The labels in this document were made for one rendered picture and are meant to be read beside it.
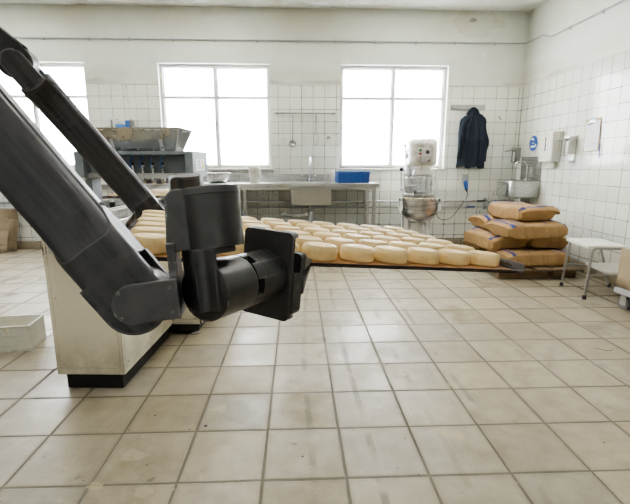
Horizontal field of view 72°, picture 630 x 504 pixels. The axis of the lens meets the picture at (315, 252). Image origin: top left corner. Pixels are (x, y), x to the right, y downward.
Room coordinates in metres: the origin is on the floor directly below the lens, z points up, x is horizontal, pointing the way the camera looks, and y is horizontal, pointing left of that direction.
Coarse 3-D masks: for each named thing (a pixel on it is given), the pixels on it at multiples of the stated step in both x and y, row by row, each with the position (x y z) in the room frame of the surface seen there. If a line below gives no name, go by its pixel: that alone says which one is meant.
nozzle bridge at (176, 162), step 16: (80, 160) 2.67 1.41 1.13; (128, 160) 2.75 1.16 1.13; (144, 160) 2.75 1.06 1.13; (176, 160) 2.74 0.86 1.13; (192, 160) 2.66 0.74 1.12; (80, 176) 2.67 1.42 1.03; (96, 176) 2.70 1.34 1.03; (144, 176) 2.70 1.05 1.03; (160, 176) 2.70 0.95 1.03; (96, 192) 2.82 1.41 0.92
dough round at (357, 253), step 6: (342, 246) 0.62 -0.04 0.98; (348, 246) 0.61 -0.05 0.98; (354, 246) 0.62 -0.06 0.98; (360, 246) 0.63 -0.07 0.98; (366, 246) 0.63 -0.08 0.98; (342, 252) 0.61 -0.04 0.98; (348, 252) 0.60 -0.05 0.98; (354, 252) 0.60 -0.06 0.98; (360, 252) 0.60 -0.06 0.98; (366, 252) 0.60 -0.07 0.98; (372, 252) 0.61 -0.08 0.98; (342, 258) 0.62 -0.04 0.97; (348, 258) 0.60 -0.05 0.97; (354, 258) 0.60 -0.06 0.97; (360, 258) 0.60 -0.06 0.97; (366, 258) 0.60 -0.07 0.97; (372, 258) 0.61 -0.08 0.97
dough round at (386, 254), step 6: (378, 246) 0.65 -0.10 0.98; (384, 246) 0.65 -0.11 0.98; (390, 246) 0.66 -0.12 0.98; (378, 252) 0.63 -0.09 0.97; (384, 252) 0.62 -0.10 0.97; (390, 252) 0.62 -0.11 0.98; (396, 252) 0.62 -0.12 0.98; (402, 252) 0.62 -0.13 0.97; (378, 258) 0.63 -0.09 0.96; (384, 258) 0.62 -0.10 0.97; (390, 258) 0.62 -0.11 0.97; (396, 258) 0.62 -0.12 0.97; (402, 258) 0.62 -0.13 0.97
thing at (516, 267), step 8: (128, 224) 0.72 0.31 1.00; (312, 264) 0.56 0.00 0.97; (320, 264) 0.56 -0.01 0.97; (328, 264) 0.56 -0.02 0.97; (336, 264) 0.57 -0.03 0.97; (344, 264) 0.57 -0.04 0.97; (352, 264) 0.57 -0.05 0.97; (360, 264) 0.58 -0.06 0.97; (504, 264) 0.70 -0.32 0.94; (512, 264) 0.69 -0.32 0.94; (520, 264) 0.67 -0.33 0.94; (496, 272) 0.65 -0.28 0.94; (504, 272) 0.65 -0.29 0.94; (512, 272) 0.66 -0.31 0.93; (520, 272) 0.66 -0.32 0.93
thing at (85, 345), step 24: (48, 264) 1.98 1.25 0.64; (48, 288) 1.98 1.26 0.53; (72, 288) 1.97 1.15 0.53; (72, 312) 1.97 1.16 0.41; (96, 312) 1.97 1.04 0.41; (72, 336) 1.97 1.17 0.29; (96, 336) 1.97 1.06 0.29; (120, 336) 1.97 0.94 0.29; (144, 336) 2.22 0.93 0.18; (168, 336) 2.65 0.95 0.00; (72, 360) 1.97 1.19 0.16; (96, 360) 1.97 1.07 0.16; (120, 360) 1.97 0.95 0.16; (144, 360) 2.27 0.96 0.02; (72, 384) 2.00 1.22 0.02; (96, 384) 2.00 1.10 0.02; (120, 384) 2.00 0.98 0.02
